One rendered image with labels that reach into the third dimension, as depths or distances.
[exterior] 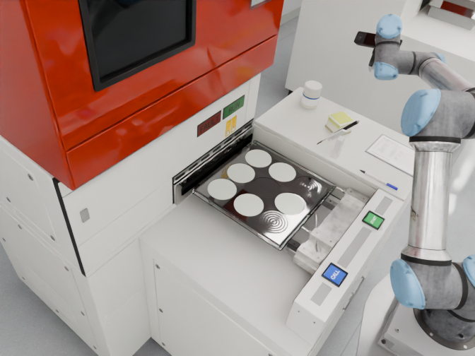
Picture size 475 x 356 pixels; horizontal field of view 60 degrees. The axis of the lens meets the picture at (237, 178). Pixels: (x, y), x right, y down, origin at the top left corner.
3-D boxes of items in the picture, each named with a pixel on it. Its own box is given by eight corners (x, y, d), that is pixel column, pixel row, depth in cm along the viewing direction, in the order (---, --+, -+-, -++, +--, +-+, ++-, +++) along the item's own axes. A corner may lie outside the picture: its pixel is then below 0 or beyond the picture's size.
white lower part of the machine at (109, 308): (22, 286, 206) (-40, 167, 149) (144, 196, 256) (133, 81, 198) (117, 381, 179) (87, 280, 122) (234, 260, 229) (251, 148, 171)
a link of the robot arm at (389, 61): (413, 78, 131) (415, 42, 131) (378, 75, 130) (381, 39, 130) (401, 82, 139) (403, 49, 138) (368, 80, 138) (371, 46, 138)
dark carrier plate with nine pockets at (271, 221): (195, 191, 141) (195, 189, 140) (254, 143, 161) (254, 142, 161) (278, 245, 128) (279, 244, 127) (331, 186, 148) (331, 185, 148)
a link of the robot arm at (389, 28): (375, 39, 129) (377, 11, 129) (374, 49, 140) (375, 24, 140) (402, 38, 127) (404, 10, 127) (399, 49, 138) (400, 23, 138)
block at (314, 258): (295, 254, 127) (297, 248, 125) (300, 247, 129) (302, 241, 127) (317, 269, 124) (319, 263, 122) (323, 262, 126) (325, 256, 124)
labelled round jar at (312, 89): (297, 104, 171) (301, 85, 164) (305, 97, 175) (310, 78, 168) (312, 111, 168) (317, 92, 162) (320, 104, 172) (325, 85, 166)
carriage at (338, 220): (292, 261, 129) (293, 256, 127) (344, 198, 151) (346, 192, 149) (314, 276, 126) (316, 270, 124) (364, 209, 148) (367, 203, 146)
